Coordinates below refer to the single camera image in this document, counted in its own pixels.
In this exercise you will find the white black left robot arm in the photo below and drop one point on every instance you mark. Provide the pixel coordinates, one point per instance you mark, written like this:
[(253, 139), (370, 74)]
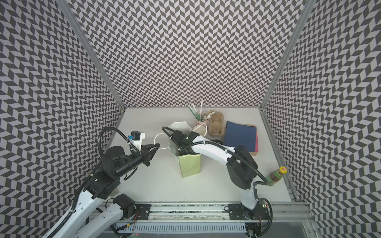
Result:
[(92, 193)]

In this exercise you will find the pink napkin stack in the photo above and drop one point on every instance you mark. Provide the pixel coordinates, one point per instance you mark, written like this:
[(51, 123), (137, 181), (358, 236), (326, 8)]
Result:
[(257, 142)]

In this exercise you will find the white wrapped straw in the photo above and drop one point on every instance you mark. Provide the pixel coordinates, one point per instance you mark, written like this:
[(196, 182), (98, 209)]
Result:
[(201, 106)]

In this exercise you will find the aluminium front rail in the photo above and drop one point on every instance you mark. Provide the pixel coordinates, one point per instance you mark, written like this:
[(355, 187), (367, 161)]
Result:
[(214, 212)]

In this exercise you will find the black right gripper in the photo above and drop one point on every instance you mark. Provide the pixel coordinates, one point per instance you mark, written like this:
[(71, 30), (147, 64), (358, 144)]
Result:
[(176, 141)]

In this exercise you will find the illustrated green paper gift bag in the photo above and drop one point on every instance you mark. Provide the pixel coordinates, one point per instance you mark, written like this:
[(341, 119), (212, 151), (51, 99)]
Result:
[(189, 164)]

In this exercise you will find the stack of brown cup carriers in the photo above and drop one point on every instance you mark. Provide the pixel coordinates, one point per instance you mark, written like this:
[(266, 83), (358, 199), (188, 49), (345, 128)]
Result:
[(216, 125)]

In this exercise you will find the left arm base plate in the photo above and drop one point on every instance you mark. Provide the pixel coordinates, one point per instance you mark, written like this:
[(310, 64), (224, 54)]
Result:
[(142, 211)]

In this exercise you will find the stack of black cup lids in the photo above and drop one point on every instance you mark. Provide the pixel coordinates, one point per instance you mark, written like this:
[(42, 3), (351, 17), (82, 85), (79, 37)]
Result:
[(217, 141)]

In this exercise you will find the pink metal bucket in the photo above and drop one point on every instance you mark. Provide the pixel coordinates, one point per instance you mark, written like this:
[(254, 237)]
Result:
[(201, 118)]

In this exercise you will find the dark blue napkin stack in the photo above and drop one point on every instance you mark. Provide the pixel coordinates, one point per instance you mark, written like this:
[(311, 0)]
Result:
[(236, 134)]

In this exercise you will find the yellow cap green bottle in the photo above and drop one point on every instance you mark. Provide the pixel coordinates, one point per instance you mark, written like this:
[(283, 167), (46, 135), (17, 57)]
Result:
[(276, 175)]

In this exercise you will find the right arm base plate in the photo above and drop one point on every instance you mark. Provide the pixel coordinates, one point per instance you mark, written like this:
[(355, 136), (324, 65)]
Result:
[(240, 212)]

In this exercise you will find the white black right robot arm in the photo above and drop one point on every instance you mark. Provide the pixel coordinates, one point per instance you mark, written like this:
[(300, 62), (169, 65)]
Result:
[(242, 169)]

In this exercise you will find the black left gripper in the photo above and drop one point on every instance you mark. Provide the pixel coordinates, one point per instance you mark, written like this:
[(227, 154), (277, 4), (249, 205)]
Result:
[(145, 149)]

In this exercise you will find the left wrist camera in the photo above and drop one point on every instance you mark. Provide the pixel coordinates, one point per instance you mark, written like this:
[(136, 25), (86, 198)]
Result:
[(136, 138)]

